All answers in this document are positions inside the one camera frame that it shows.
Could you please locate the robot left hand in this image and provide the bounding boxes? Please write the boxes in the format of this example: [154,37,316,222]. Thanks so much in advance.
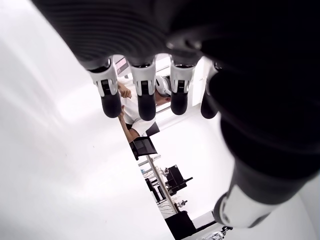
[31,0,320,230]

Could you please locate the white VR headset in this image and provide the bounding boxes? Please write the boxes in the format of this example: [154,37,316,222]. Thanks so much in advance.
[154,75,173,98]

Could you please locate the seated person white shirt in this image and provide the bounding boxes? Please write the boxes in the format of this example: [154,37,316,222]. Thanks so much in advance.
[117,74,173,151]

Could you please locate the black machine on stand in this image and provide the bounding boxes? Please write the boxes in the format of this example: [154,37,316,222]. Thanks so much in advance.
[164,164,194,197]

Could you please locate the monitor with pink screen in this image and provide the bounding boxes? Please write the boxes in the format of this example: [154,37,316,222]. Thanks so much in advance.
[115,56,130,76]

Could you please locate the black folding chair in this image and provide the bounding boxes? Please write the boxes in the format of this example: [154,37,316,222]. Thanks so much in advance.
[131,136,158,161]

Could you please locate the silver humanoid robot legs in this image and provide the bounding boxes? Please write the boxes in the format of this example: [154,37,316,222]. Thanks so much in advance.
[204,226,234,240]

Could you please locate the black cabinet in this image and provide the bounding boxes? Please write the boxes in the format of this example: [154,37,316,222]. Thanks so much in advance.
[164,211,196,240]

